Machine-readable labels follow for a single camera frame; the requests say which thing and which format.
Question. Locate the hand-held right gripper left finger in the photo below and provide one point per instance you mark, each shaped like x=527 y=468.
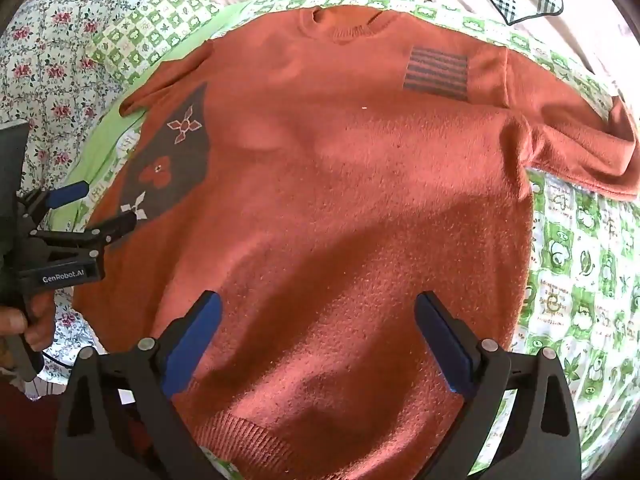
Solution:
x=196 y=345

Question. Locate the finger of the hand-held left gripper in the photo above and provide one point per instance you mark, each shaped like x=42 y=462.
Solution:
x=67 y=194
x=107 y=230

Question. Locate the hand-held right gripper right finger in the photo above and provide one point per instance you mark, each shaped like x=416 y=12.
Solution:
x=442 y=345

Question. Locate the orange knit sweater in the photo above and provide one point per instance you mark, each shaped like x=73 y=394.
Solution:
x=325 y=185

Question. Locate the person's left hand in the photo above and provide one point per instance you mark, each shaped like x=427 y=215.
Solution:
x=42 y=322

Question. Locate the green checked blanket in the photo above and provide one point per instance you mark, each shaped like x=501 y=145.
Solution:
x=565 y=260

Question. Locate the white floral bedsheet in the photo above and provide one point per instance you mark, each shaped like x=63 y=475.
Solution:
x=50 y=35

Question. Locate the green small-check pillow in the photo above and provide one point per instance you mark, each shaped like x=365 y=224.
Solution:
x=150 y=25

